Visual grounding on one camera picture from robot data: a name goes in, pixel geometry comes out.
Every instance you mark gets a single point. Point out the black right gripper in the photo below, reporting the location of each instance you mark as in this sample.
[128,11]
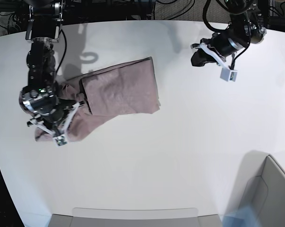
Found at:
[51,110]

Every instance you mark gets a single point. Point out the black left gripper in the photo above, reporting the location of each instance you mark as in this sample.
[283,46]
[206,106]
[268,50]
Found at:
[224,43]

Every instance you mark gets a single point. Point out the mauve T-shirt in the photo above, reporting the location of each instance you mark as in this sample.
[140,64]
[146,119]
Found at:
[127,88]

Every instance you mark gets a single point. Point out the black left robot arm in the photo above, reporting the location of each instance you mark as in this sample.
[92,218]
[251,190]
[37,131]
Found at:
[246,27]

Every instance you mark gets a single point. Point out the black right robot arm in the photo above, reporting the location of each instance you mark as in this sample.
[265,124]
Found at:
[44,30]

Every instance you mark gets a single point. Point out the grey bin right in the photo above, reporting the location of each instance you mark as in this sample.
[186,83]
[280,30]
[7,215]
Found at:
[266,194]

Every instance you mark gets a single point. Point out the blue cloth in bin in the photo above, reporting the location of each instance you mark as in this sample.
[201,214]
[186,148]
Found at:
[245,216]

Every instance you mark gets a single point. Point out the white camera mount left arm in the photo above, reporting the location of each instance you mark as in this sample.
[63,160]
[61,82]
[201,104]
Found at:
[227,74]

